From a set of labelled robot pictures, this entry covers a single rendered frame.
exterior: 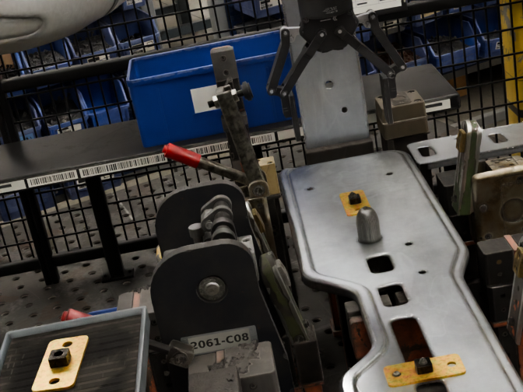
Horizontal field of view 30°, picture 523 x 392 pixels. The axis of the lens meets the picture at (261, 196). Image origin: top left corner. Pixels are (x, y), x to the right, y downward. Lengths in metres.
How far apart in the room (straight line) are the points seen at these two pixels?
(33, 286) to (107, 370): 1.30
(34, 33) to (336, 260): 0.60
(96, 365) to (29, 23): 0.31
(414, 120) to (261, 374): 0.83
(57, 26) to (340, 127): 0.91
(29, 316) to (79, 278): 0.16
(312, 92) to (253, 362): 0.79
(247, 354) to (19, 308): 1.14
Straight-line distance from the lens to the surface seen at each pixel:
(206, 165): 1.43
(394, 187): 1.52
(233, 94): 1.40
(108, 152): 1.83
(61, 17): 0.89
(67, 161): 1.84
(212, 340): 1.04
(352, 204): 1.48
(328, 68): 1.69
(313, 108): 1.71
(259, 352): 1.01
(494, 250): 1.33
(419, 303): 1.20
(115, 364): 0.89
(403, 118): 1.71
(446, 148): 1.65
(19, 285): 2.20
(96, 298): 2.04
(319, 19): 1.38
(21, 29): 0.87
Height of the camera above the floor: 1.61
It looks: 23 degrees down
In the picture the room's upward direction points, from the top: 11 degrees counter-clockwise
